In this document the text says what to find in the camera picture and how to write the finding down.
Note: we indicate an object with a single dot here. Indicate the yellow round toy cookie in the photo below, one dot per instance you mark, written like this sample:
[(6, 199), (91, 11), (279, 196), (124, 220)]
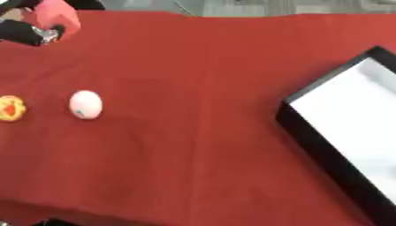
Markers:
[(10, 108)]

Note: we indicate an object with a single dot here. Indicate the white toy egg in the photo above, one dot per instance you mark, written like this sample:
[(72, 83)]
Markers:
[(85, 104)]

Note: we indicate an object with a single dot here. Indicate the black box white inside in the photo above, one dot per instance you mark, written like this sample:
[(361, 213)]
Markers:
[(350, 123)]

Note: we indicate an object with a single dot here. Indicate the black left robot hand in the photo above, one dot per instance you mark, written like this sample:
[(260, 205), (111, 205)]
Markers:
[(18, 32)]

